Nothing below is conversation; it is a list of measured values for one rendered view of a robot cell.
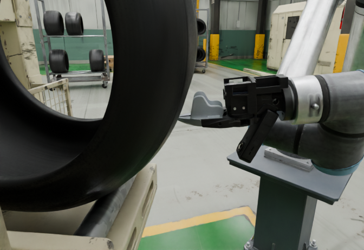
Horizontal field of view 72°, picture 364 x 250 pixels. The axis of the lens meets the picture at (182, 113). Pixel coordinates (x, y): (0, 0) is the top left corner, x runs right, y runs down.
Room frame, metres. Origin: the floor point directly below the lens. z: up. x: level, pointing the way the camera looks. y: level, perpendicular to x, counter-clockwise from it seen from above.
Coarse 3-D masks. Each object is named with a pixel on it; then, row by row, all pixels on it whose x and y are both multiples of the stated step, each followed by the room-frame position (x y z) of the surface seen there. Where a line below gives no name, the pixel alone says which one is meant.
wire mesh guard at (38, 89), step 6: (48, 84) 1.00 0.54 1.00; (54, 84) 1.03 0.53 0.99; (60, 84) 1.07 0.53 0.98; (66, 84) 1.12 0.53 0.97; (30, 90) 0.89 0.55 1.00; (36, 90) 0.92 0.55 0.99; (42, 90) 0.95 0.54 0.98; (48, 90) 1.00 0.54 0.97; (66, 90) 1.13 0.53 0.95; (54, 96) 1.03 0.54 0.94; (66, 96) 1.13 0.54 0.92; (42, 102) 0.95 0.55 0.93; (66, 102) 1.13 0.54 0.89; (60, 108) 1.06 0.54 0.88; (72, 114) 1.14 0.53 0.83
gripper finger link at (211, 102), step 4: (196, 92) 0.49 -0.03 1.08; (200, 92) 0.49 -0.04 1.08; (204, 96) 0.49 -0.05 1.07; (208, 100) 0.49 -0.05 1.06; (212, 100) 0.49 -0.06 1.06; (216, 100) 0.49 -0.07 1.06; (212, 104) 0.49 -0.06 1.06; (216, 104) 0.49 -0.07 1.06; (220, 104) 0.49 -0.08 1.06; (180, 116) 0.48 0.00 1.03; (184, 116) 0.48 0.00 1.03
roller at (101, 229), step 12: (132, 180) 0.45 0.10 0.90; (120, 192) 0.40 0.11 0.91; (96, 204) 0.35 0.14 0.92; (108, 204) 0.35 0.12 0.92; (120, 204) 0.38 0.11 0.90; (96, 216) 0.32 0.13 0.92; (108, 216) 0.33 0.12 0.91; (84, 228) 0.30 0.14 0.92; (96, 228) 0.30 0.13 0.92; (108, 228) 0.32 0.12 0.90
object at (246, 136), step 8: (264, 112) 0.45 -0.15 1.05; (272, 112) 0.44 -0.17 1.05; (264, 120) 0.44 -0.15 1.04; (272, 120) 0.44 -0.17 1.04; (248, 128) 0.48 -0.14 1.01; (256, 128) 0.44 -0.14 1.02; (264, 128) 0.44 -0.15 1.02; (248, 136) 0.45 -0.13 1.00; (256, 136) 0.44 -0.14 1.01; (264, 136) 0.43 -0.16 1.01; (240, 144) 0.46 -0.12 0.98; (248, 144) 0.44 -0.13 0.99; (256, 144) 0.43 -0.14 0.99; (240, 152) 0.44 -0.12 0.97; (248, 152) 0.43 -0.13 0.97; (256, 152) 0.43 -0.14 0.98; (248, 160) 0.43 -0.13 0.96
